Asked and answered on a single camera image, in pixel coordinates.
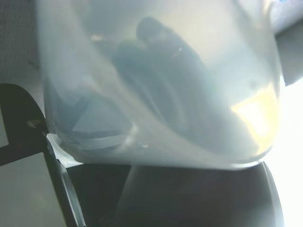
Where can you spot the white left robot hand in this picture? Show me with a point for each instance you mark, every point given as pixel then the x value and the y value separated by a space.
pixel 189 201

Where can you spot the large translucent plastic syringe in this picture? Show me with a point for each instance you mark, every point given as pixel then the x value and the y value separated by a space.
pixel 154 82

